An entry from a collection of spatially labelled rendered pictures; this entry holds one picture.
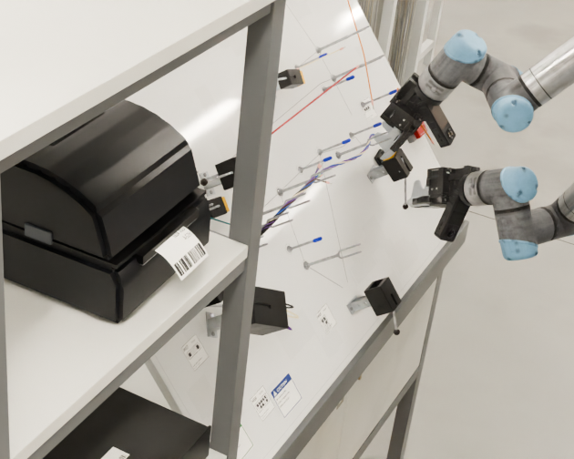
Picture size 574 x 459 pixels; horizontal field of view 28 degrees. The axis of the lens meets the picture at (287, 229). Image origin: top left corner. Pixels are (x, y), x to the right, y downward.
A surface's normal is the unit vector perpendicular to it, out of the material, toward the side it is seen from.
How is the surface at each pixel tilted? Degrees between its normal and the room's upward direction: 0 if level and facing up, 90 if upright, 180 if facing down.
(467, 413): 0
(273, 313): 52
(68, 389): 0
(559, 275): 0
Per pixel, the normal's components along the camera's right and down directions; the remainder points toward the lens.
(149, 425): 0.11, -0.84
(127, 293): 0.89, 0.31
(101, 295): -0.43, 0.44
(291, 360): 0.75, -0.27
